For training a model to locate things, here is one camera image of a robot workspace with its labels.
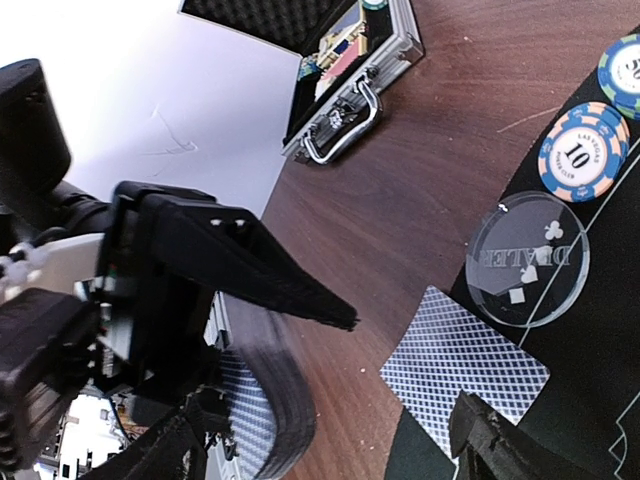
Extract green chips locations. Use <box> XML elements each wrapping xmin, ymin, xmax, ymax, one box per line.
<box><xmin>597</xmin><ymin>33</ymin><xmax>639</xmax><ymax>121</ymax></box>

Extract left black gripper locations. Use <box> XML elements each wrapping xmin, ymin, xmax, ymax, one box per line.
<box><xmin>1</xmin><ymin>182</ymin><xmax>358</xmax><ymax>470</ymax></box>

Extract mixed chip stack in case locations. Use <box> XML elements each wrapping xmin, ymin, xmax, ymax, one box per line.
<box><xmin>362</xmin><ymin>0</ymin><xmax>389</xmax><ymax>11</ymax></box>

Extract blue cream chips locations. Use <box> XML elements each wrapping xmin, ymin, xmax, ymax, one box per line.
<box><xmin>538</xmin><ymin>101</ymin><xmax>631</xmax><ymax>203</ymax></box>

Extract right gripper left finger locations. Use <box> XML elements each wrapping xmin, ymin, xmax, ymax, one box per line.
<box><xmin>104</xmin><ymin>392</ymin><xmax>230</xmax><ymax>479</ymax></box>

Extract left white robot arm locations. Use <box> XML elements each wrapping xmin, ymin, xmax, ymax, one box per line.
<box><xmin>1</xmin><ymin>59</ymin><xmax>358</xmax><ymax>479</ymax></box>

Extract black round poker mat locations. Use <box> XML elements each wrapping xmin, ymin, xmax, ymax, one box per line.
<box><xmin>385</xmin><ymin>156</ymin><xmax>639</xmax><ymax>479</ymax></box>

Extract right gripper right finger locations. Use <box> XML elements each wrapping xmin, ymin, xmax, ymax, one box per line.
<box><xmin>449</xmin><ymin>391</ymin><xmax>595</xmax><ymax>479</ymax></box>

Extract grey playing card deck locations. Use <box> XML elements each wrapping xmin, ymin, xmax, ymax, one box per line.
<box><xmin>205</xmin><ymin>293</ymin><xmax>316</xmax><ymax>479</ymax></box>

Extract aluminium poker case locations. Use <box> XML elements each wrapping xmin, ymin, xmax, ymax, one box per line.
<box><xmin>180</xmin><ymin>0</ymin><xmax>424</xmax><ymax>165</ymax></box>

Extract grey dealer button disc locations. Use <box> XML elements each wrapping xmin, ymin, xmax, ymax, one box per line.
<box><xmin>465</xmin><ymin>191</ymin><xmax>590</xmax><ymax>329</ymax></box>

